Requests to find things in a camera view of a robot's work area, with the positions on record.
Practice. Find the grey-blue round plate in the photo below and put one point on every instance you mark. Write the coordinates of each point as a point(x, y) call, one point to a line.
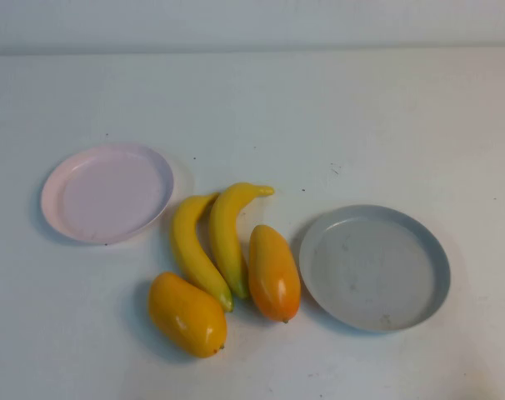
point(373, 271)

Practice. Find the orange plastic mango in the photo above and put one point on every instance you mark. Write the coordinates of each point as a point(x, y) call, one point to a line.
point(273, 271)

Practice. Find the yellow plastic mango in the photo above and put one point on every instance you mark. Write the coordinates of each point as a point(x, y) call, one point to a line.
point(186, 312)

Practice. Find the yellow plastic banana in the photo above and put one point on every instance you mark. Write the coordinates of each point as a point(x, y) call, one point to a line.
point(223, 233)
point(190, 250)

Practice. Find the pink round plate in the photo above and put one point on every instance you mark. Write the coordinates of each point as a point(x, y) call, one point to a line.
point(106, 196)

